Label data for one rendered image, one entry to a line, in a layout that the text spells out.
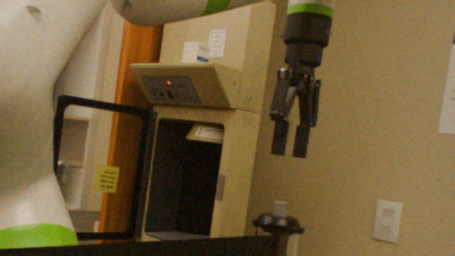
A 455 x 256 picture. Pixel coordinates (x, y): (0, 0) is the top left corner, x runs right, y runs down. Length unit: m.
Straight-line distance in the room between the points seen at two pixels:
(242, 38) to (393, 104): 0.50
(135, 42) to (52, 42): 1.18
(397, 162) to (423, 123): 0.13
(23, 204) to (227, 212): 0.96
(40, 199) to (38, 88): 0.12
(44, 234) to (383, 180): 1.27
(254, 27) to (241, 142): 0.30
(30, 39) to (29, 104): 0.05
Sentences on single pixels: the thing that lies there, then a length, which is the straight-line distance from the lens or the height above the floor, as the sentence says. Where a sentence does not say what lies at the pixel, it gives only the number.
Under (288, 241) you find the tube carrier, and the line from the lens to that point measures 1.07.
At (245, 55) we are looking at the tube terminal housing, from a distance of 1.37.
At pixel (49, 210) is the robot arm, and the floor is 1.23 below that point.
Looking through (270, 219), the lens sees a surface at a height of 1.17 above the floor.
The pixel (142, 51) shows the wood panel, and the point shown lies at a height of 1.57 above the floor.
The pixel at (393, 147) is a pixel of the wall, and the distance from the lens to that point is 1.61.
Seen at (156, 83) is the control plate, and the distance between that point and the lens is 1.46.
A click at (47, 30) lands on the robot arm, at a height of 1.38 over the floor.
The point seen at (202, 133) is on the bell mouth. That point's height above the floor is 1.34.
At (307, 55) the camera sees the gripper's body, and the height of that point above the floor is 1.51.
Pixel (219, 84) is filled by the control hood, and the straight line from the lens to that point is 1.30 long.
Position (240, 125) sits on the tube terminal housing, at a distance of 1.37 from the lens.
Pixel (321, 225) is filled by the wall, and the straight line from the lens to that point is 1.69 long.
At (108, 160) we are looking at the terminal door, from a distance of 1.48.
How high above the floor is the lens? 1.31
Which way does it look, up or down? 3 degrees down
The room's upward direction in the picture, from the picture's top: 8 degrees clockwise
